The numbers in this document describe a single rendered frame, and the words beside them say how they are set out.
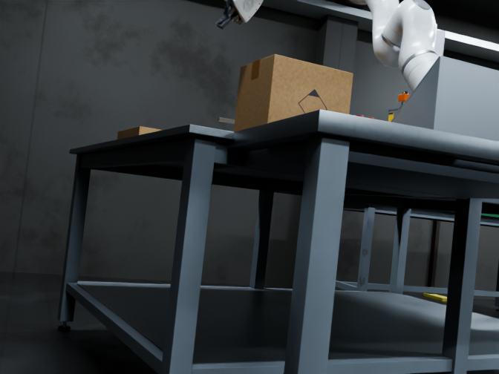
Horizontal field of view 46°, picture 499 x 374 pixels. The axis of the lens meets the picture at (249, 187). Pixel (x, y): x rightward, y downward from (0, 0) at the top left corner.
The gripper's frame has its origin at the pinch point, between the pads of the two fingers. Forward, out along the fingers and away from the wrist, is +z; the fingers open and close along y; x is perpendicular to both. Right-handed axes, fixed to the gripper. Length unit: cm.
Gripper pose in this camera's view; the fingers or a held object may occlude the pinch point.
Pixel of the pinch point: (223, 22)
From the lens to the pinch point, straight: 195.9
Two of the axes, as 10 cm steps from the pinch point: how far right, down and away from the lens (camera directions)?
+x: -6.2, -4.8, 6.3
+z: -6.7, 7.3, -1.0
